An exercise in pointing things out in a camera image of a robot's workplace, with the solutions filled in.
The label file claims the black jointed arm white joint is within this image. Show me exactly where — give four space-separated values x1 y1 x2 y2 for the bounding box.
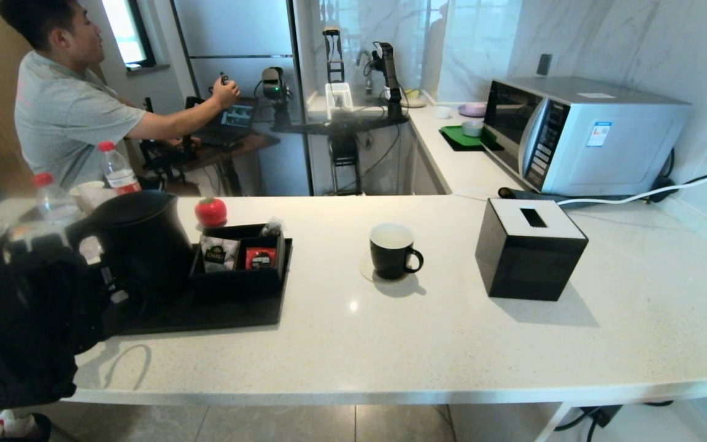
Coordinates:
371 42 404 120

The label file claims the clear red-capped water bottle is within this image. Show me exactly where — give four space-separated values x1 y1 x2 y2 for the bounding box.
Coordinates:
97 141 143 196
31 173 83 227

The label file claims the white plastic basket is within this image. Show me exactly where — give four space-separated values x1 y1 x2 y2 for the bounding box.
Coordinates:
325 82 354 121

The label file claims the silver refrigerator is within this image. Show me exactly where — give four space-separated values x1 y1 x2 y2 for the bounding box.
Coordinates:
169 0 314 196

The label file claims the black serving tray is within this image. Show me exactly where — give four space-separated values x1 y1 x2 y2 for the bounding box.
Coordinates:
117 238 293 335

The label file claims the white power cable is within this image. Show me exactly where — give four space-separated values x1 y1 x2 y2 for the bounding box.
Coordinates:
556 132 707 207

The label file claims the red tomato shaped container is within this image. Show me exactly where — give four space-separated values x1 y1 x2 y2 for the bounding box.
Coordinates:
194 196 228 228

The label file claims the white tea bag packet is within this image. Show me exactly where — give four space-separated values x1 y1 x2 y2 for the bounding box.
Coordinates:
200 235 239 273

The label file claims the black platform stand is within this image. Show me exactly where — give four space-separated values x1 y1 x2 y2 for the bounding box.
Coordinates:
271 112 411 196

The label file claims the red drink packet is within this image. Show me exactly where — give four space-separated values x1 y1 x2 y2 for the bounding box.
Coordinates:
245 247 278 271

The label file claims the black jointed control arm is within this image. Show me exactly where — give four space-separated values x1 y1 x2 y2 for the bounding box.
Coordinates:
139 97 201 185

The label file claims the black camera on stand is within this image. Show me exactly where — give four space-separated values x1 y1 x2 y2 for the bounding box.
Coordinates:
260 66 294 130

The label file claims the chrome faucet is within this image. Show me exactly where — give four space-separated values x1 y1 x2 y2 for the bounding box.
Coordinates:
355 49 374 96

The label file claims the black electric kettle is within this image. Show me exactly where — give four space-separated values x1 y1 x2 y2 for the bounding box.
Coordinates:
65 190 196 295

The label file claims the man in grey shirt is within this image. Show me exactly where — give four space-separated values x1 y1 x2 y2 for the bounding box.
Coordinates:
0 0 242 191

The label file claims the black laptop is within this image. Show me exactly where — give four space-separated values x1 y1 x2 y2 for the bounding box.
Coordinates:
197 98 260 148

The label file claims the black power supply cable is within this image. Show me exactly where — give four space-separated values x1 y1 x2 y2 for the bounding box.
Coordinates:
553 400 676 442

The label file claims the round translucent coaster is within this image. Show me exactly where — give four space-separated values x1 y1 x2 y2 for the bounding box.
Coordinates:
359 252 419 284

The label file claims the black mug white inside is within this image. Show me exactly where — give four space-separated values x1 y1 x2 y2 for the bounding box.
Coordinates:
369 222 425 281

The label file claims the silver microwave oven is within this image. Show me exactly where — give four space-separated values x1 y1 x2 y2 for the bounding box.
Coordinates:
482 76 693 197

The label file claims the green tray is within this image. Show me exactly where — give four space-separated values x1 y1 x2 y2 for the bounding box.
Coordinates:
439 125 505 152

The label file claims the black framed window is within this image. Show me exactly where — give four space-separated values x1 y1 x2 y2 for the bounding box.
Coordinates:
101 0 158 69

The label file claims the black organizer box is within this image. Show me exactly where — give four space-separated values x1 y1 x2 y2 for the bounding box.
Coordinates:
189 223 287 301

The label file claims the black appliance cable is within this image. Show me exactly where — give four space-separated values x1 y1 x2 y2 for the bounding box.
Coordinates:
648 147 707 203

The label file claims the black tissue box white top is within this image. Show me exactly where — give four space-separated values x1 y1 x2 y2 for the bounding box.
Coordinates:
475 198 590 302

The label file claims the black waste bin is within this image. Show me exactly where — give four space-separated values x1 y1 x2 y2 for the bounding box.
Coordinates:
0 408 53 442

